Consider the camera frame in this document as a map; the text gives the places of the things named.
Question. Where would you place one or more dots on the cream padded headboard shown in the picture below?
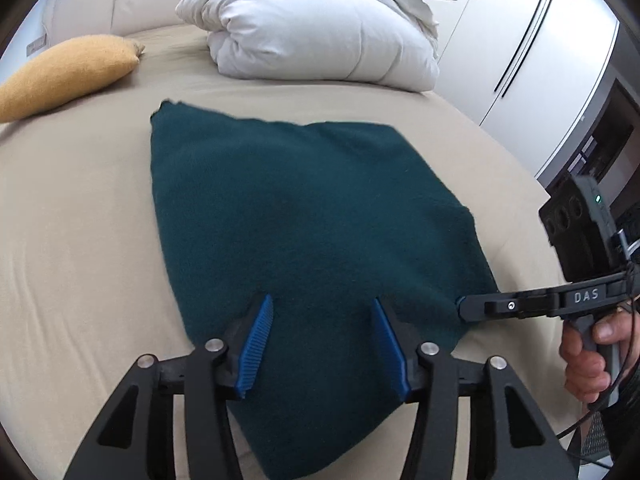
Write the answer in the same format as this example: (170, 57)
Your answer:
(55, 21)

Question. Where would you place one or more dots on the white wardrobe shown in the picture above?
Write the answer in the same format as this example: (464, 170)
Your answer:
(523, 70)

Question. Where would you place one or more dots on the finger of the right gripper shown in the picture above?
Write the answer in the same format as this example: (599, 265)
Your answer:
(502, 305)

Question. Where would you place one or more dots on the white folded duvet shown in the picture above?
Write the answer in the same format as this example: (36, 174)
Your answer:
(388, 42)

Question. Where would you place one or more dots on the dark green knit garment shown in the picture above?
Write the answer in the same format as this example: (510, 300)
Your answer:
(324, 218)

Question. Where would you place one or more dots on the beige bed sheet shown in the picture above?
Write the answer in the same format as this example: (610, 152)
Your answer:
(84, 291)

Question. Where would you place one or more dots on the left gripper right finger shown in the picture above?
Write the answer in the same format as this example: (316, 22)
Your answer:
(396, 344)

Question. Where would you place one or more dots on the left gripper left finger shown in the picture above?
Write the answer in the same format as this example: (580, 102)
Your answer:
(246, 340)

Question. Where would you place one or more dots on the mustard yellow pillow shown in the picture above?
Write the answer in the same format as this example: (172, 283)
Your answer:
(66, 72)

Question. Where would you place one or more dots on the person right hand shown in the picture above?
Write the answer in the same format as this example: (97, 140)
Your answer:
(585, 374)

